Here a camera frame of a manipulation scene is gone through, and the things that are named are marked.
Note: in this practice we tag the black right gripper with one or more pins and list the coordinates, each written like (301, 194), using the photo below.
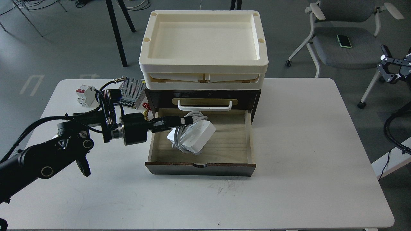
(407, 65)

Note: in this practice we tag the cream plastic tray top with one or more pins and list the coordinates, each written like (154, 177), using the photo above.
(204, 50)

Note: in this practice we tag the open wooden drawer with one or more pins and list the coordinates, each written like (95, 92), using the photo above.
(229, 152)

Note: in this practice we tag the dark wooden cabinet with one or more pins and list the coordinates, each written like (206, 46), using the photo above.
(220, 106)

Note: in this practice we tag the brass valve red handle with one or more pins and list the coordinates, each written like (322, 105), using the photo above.
(147, 108)

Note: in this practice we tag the metal mesh power supply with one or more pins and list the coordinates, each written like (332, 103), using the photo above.
(132, 92)

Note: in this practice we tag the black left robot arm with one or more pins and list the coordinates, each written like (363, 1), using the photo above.
(73, 141)

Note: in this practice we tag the white power strip with cable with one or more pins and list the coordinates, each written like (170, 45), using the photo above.
(192, 138)

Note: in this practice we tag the grey office chair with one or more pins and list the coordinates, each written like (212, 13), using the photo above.
(348, 48)

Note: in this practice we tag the white red circuit breaker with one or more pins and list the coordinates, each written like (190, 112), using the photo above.
(86, 95)

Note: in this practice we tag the green smartphone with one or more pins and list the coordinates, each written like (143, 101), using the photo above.
(344, 41)

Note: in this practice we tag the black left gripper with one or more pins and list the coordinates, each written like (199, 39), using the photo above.
(135, 127)

